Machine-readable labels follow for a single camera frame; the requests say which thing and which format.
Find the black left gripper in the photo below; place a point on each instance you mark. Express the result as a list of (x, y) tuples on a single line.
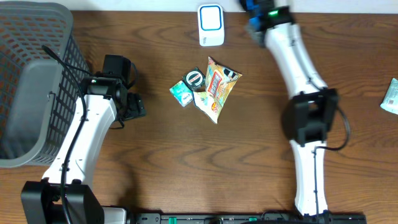
[(137, 106)]

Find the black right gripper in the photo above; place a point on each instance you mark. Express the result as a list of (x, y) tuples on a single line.
[(252, 33)]

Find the teal white tissue packet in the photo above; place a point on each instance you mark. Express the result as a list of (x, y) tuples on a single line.
[(182, 93)]

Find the yellow red snack bag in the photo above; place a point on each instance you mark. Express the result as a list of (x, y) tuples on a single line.
[(219, 82)]

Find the dark green round packet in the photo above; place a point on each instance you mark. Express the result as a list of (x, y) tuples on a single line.
[(194, 79)]

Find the light teal snack packet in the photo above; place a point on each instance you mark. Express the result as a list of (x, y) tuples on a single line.
[(390, 100)]

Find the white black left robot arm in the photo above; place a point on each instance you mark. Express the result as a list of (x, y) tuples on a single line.
[(64, 194)]

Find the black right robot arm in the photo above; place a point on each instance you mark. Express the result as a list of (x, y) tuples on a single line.
[(309, 114)]

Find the white barcode scanner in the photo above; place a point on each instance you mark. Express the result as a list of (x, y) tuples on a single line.
[(210, 25)]

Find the dark grey plastic mesh basket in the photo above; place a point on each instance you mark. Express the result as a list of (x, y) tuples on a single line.
[(40, 59)]

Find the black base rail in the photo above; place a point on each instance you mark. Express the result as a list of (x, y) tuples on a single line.
[(267, 217)]

